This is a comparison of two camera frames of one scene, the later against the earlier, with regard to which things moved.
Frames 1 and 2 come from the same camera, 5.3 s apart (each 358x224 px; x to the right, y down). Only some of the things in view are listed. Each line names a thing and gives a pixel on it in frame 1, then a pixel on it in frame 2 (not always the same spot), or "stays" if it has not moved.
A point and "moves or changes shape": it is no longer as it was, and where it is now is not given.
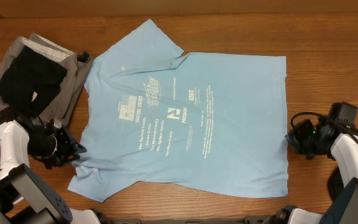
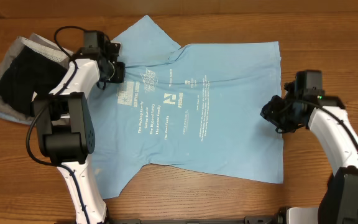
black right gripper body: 307,142 to 282,115
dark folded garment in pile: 30,83 stays
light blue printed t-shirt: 206,124 moves or changes shape
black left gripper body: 54,150 to 115,71
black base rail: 247,220 stays
